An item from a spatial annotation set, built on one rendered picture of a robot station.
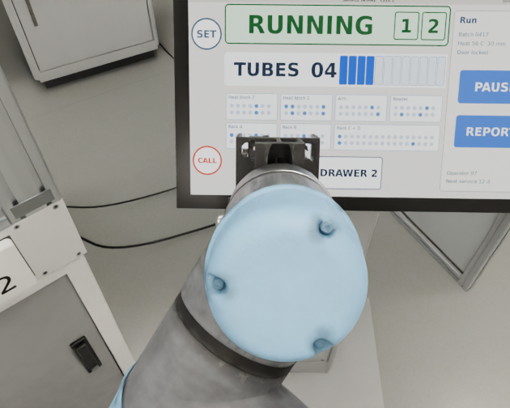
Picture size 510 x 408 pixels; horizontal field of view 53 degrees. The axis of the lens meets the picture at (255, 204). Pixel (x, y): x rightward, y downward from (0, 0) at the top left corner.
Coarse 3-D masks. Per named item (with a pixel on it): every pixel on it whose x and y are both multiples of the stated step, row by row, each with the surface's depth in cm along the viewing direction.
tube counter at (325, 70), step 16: (320, 64) 69; (336, 64) 69; (352, 64) 69; (368, 64) 68; (384, 64) 68; (400, 64) 68; (416, 64) 68; (432, 64) 68; (320, 80) 69; (336, 80) 69; (352, 80) 69; (368, 80) 69; (384, 80) 69; (400, 80) 69; (416, 80) 69; (432, 80) 69
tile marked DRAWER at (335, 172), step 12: (324, 156) 71; (336, 156) 71; (348, 156) 71; (360, 156) 71; (372, 156) 71; (324, 168) 71; (336, 168) 71; (348, 168) 71; (360, 168) 71; (372, 168) 71; (324, 180) 72; (336, 180) 72; (348, 180) 72; (360, 180) 72; (372, 180) 72
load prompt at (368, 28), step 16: (224, 16) 68; (240, 16) 68; (256, 16) 68; (272, 16) 67; (288, 16) 67; (304, 16) 67; (320, 16) 67; (336, 16) 67; (352, 16) 67; (368, 16) 67; (384, 16) 67; (400, 16) 67; (416, 16) 67; (432, 16) 67; (448, 16) 67; (224, 32) 68; (240, 32) 68; (256, 32) 68; (272, 32) 68; (288, 32) 68; (304, 32) 68; (320, 32) 68; (336, 32) 68; (352, 32) 68; (368, 32) 68; (384, 32) 68; (400, 32) 68; (416, 32) 68; (432, 32) 68; (448, 32) 68
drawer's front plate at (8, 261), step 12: (0, 252) 72; (12, 252) 74; (0, 264) 74; (12, 264) 75; (24, 264) 77; (0, 276) 75; (12, 276) 77; (24, 276) 79; (0, 288) 77; (24, 288) 80; (0, 300) 78
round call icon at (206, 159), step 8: (192, 152) 71; (200, 152) 71; (208, 152) 71; (216, 152) 71; (192, 160) 71; (200, 160) 71; (208, 160) 71; (216, 160) 71; (192, 168) 72; (200, 168) 72; (208, 168) 72; (216, 168) 72
